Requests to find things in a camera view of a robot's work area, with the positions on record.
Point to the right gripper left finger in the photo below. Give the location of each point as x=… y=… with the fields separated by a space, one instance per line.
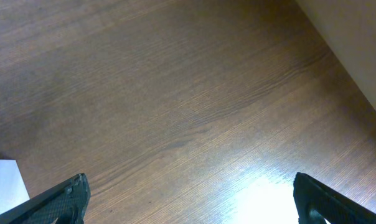
x=65 y=203

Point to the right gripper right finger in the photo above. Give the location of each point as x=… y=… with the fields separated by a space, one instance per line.
x=318 y=203

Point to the white cardboard box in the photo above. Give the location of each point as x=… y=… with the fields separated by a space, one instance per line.
x=13 y=191

